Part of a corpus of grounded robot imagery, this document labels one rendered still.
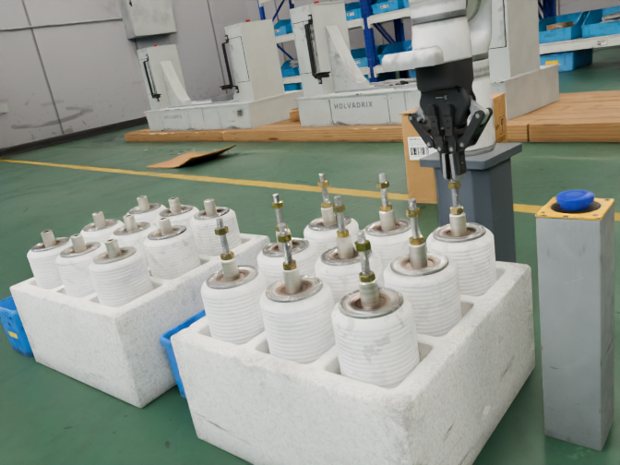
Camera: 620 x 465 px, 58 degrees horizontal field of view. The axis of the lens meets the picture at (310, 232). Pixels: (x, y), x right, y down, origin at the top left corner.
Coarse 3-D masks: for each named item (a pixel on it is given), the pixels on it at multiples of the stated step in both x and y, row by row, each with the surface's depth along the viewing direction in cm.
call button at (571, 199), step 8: (568, 192) 65; (576, 192) 65; (584, 192) 64; (560, 200) 64; (568, 200) 63; (576, 200) 63; (584, 200) 63; (592, 200) 63; (568, 208) 64; (576, 208) 64; (584, 208) 64
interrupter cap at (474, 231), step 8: (448, 224) 84; (472, 224) 83; (480, 224) 82; (440, 232) 82; (448, 232) 82; (472, 232) 80; (480, 232) 79; (440, 240) 79; (448, 240) 78; (456, 240) 78; (464, 240) 77; (472, 240) 78
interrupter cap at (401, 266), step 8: (400, 256) 75; (408, 256) 75; (432, 256) 74; (440, 256) 73; (392, 264) 73; (400, 264) 73; (408, 264) 73; (432, 264) 72; (440, 264) 71; (400, 272) 70; (408, 272) 70; (416, 272) 69; (424, 272) 69; (432, 272) 69
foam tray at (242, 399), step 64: (512, 320) 79; (192, 384) 81; (256, 384) 71; (320, 384) 63; (448, 384) 64; (512, 384) 81; (256, 448) 76; (320, 448) 67; (384, 448) 60; (448, 448) 65
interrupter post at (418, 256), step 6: (414, 246) 71; (420, 246) 71; (414, 252) 71; (420, 252) 71; (414, 258) 71; (420, 258) 71; (426, 258) 72; (414, 264) 72; (420, 264) 71; (426, 264) 72
